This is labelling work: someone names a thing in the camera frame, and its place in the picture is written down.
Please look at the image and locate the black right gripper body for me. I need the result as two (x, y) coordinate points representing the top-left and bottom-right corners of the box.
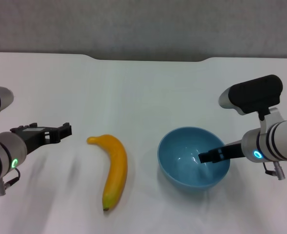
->
(224, 143), (244, 160)

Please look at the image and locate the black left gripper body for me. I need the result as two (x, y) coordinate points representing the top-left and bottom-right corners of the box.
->
(10, 123), (52, 155)

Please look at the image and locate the blue bowl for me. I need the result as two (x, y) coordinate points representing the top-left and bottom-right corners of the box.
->
(157, 126), (231, 189)

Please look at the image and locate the yellow banana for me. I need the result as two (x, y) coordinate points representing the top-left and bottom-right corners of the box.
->
(86, 134), (128, 212)

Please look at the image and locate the right arm connector cable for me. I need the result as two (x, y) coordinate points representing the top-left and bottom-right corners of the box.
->
(263, 160), (287, 180)

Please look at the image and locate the arm connector cable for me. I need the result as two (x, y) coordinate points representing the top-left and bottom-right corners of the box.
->
(0, 168), (21, 196)
(263, 160), (287, 180)

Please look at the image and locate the silver right camera bracket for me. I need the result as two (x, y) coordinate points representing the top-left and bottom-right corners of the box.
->
(258, 107), (287, 135)

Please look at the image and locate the left arm connector cable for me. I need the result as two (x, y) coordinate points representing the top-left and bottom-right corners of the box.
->
(0, 168), (21, 196)

